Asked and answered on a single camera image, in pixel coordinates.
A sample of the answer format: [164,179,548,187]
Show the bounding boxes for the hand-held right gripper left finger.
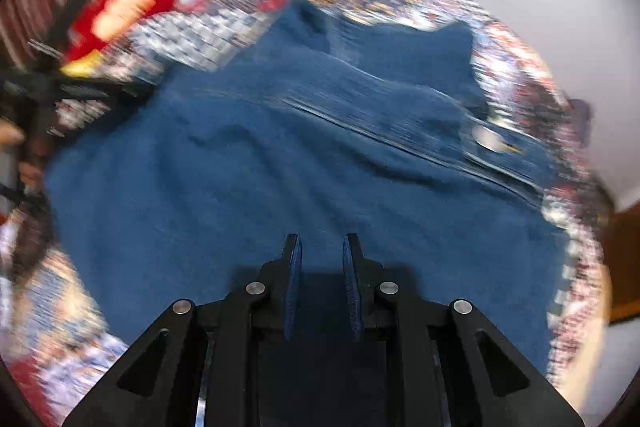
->
[62,234,304,427]

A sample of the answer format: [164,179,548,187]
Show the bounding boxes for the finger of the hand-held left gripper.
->
[30,0,99,58]
[50,74,156,108]

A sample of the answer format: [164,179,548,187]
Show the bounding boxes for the red plush toy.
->
[60,0,178,78]

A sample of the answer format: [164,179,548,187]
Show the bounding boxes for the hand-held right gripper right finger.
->
[342,234,586,427]

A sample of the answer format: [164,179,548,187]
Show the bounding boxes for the person's left hand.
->
[0,117,46,190]

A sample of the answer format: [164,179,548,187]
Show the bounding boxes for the blue denim jacket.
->
[45,0,568,378]

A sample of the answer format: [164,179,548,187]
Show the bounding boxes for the patchwork patterned blanket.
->
[0,0,616,427]

